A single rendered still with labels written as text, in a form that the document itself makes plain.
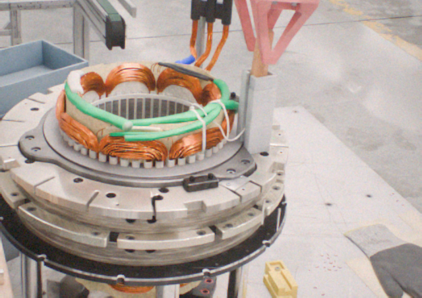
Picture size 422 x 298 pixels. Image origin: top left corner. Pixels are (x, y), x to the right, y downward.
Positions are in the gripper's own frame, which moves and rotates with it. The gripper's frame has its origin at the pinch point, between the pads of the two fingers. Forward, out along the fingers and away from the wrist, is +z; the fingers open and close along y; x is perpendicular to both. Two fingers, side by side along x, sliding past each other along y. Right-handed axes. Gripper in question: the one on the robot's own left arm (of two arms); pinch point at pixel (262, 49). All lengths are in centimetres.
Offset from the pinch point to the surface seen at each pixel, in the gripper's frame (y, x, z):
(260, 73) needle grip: -0.8, 0.2, 2.3
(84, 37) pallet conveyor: 175, -14, 50
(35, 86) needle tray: 29.9, 18.9, 15.4
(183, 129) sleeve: -3.8, 8.6, 7.5
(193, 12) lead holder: 14.0, 3.4, 0.0
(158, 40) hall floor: 316, -78, 91
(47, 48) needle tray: 42.1, 16.0, 13.7
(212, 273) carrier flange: -9.7, 5.5, 20.6
